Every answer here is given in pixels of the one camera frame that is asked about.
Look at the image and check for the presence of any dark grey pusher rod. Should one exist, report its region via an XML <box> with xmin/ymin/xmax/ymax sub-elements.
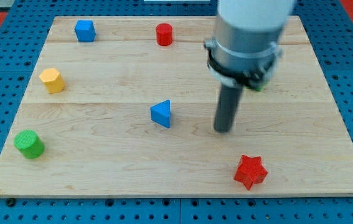
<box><xmin>214</xmin><ymin>85</ymin><xmax>243</xmax><ymax>133</ymax></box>

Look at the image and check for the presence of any wooden board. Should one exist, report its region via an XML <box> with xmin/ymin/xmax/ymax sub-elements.
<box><xmin>0</xmin><ymin>16</ymin><xmax>353</xmax><ymax>198</ymax></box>

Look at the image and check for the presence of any red star block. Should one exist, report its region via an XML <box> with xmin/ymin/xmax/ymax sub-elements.
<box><xmin>233</xmin><ymin>154</ymin><xmax>268</xmax><ymax>190</ymax></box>

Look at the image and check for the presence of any red cylinder block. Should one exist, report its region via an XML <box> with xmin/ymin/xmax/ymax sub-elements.
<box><xmin>156</xmin><ymin>23</ymin><xmax>173</xmax><ymax>46</ymax></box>

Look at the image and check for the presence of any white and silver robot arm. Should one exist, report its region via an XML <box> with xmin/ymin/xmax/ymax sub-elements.
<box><xmin>204</xmin><ymin>0</ymin><xmax>296</xmax><ymax>133</ymax></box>

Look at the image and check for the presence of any yellow hexagon block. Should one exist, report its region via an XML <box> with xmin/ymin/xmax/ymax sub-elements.
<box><xmin>39</xmin><ymin>68</ymin><xmax>66</xmax><ymax>94</ymax></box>

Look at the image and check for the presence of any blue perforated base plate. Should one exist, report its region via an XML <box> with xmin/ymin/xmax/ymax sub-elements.
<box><xmin>0</xmin><ymin>0</ymin><xmax>353</xmax><ymax>223</ymax></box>

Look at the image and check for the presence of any green cylinder block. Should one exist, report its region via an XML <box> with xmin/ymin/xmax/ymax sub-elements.
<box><xmin>13</xmin><ymin>129</ymin><xmax>45</xmax><ymax>159</ymax></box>

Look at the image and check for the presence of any blue triangle block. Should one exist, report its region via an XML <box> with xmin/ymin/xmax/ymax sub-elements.
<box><xmin>150</xmin><ymin>100</ymin><xmax>171</xmax><ymax>128</ymax></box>

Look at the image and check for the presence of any green block behind arm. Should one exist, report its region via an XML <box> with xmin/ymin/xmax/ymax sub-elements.
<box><xmin>247</xmin><ymin>82</ymin><xmax>267</xmax><ymax>92</ymax></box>

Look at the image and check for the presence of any blue cube block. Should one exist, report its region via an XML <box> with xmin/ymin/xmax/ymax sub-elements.
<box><xmin>74</xmin><ymin>20</ymin><xmax>96</xmax><ymax>42</ymax></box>

